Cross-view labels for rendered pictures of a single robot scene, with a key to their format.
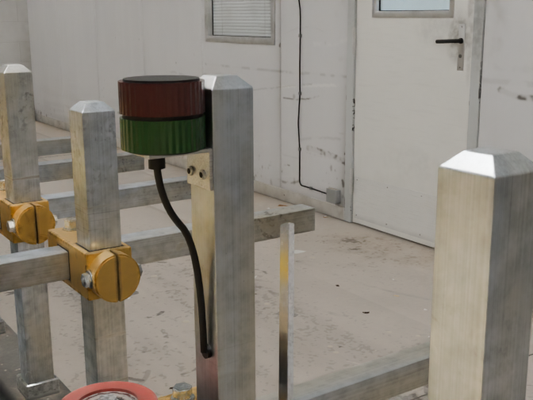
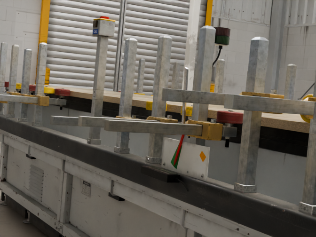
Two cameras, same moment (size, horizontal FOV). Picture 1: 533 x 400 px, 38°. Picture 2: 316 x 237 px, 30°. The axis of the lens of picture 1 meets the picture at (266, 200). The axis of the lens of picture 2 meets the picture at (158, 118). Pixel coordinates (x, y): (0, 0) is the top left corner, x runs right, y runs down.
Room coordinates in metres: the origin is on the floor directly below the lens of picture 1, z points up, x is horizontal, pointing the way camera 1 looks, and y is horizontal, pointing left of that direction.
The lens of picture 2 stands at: (2.39, 0.03, 0.96)
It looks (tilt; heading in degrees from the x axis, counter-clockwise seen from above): 3 degrees down; 184
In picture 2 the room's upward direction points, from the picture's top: 5 degrees clockwise
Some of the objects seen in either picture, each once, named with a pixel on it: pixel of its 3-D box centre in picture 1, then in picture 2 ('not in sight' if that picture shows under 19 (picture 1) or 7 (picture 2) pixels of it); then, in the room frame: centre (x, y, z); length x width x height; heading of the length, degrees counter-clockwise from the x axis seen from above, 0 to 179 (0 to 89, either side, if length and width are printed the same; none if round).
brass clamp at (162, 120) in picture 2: not in sight; (161, 124); (0.39, -0.09, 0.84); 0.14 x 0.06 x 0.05; 34
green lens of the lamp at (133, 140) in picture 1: (162, 131); (219, 40); (0.55, 0.07, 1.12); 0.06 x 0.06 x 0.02
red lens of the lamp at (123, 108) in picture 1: (162, 96); (220, 32); (0.55, 0.07, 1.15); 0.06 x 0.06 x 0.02
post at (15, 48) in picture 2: not in sight; (12, 84); (-1.08, -1.09, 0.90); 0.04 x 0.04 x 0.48; 34
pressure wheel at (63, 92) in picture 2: not in sight; (61, 98); (-0.69, -0.70, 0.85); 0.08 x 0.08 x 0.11
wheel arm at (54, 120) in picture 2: not in sight; (108, 123); (0.24, -0.30, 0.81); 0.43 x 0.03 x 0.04; 124
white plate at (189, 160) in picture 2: not in sight; (183, 157); (0.57, 0.00, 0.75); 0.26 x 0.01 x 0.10; 34
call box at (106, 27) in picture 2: not in sight; (103, 28); (-0.05, -0.39, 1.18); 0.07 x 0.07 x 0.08; 34
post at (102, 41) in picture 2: not in sight; (98, 90); (-0.05, -0.40, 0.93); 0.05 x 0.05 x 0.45; 34
